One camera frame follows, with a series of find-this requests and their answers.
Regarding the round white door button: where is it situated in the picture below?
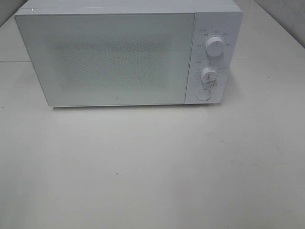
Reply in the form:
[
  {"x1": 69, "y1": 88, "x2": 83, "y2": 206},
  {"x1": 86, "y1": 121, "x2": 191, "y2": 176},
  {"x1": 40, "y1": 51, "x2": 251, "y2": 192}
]
[{"x1": 196, "y1": 89, "x2": 212, "y2": 101}]

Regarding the upper white power knob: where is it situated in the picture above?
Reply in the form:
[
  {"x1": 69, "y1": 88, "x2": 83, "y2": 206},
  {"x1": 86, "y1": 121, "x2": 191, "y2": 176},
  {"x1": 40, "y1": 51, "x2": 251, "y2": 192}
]
[{"x1": 205, "y1": 34, "x2": 225, "y2": 57}]

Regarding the white microwave oven body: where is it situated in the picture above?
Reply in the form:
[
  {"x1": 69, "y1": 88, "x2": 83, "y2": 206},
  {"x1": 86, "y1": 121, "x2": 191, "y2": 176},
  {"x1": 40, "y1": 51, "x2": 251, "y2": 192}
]
[{"x1": 15, "y1": 0, "x2": 243, "y2": 106}]

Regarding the white timer knob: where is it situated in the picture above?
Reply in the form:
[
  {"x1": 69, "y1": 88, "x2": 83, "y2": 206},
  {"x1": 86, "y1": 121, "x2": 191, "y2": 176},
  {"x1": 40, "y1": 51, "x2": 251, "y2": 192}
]
[{"x1": 200, "y1": 67, "x2": 218, "y2": 84}]

